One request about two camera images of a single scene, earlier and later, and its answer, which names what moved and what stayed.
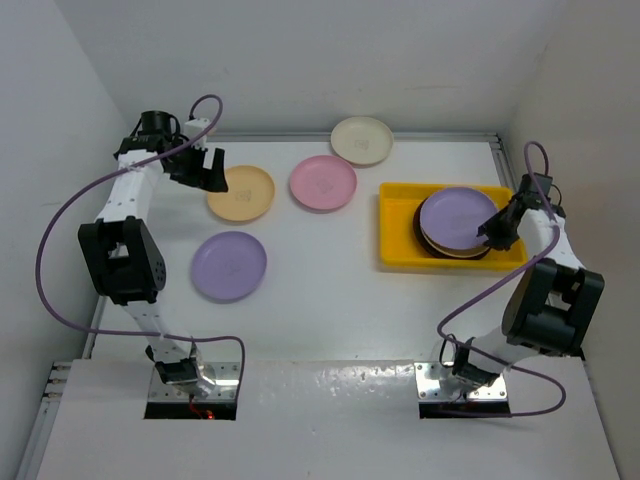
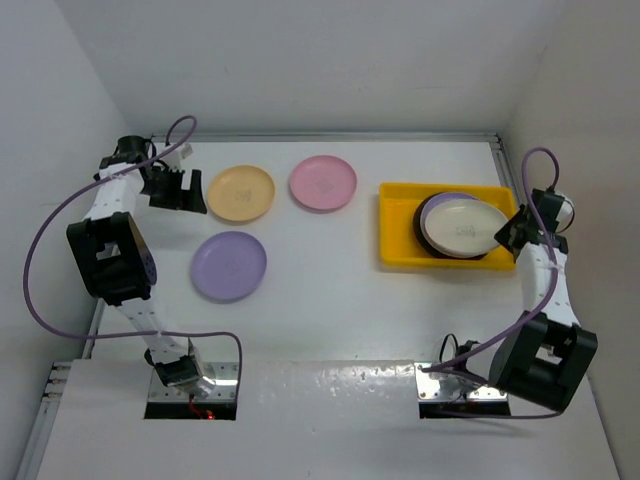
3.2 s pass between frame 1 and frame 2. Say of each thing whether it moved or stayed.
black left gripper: moved
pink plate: stayed
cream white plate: moved
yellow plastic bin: stayed
